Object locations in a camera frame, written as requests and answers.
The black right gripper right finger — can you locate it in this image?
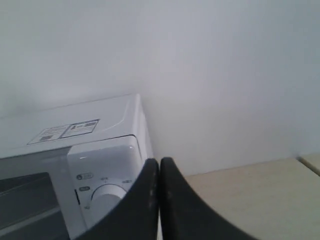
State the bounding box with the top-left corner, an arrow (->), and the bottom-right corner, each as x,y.
159,157 -> 253,240

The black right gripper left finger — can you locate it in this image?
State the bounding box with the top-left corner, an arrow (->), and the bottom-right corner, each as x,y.
78,158 -> 159,240

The white microwave oven body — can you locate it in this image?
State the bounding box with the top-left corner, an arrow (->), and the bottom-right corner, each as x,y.
0,94 -> 153,240

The upper white control knob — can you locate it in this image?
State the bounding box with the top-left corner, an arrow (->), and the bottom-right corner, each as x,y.
91,184 -> 127,202

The blue white warning sticker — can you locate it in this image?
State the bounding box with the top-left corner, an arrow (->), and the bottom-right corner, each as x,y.
27,119 -> 100,145

